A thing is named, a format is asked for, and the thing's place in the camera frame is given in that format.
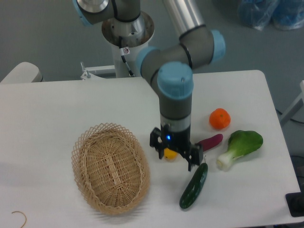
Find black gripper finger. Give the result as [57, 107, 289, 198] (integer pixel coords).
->
[178, 143, 203, 171]
[150, 127, 167, 160]

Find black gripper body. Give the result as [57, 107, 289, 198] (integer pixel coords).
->
[161, 125, 191, 154]

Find dark green cucumber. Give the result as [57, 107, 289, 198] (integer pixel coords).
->
[179, 155, 209, 210]

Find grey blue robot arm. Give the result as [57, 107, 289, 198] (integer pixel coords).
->
[73, 0, 226, 168]

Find yellow pepper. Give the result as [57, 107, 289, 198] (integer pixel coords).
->
[164, 148, 178, 161]

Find purple sweet potato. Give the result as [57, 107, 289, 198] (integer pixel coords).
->
[197, 133, 223, 151]

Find orange tangerine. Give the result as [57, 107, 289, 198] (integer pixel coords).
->
[209, 108, 231, 130]

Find green bok choy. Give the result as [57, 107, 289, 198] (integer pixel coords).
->
[216, 130, 264, 171]

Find woven wicker basket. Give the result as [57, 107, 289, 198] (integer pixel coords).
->
[71, 123, 150, 215]

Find black device at edge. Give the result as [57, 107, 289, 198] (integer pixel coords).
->
[285, 192, 304, 217]

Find white furniture leg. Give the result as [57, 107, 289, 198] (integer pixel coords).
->
[279, 81, 304, 126]

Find white chair armrest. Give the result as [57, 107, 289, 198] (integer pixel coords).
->
[0, 62, 44, 85]

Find tan rubber band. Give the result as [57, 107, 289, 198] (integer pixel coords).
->
[11, 211, 28, 227]

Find blue plastic bags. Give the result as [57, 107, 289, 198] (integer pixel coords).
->
[237, 0, 304, 31]

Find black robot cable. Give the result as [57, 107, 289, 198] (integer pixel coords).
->
[118, 36, 135, 77]

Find white metal base frame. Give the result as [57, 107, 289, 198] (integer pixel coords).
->
[80, 62, 116, 80]

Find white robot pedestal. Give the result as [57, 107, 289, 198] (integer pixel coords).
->
[102, 11, 154, 78]

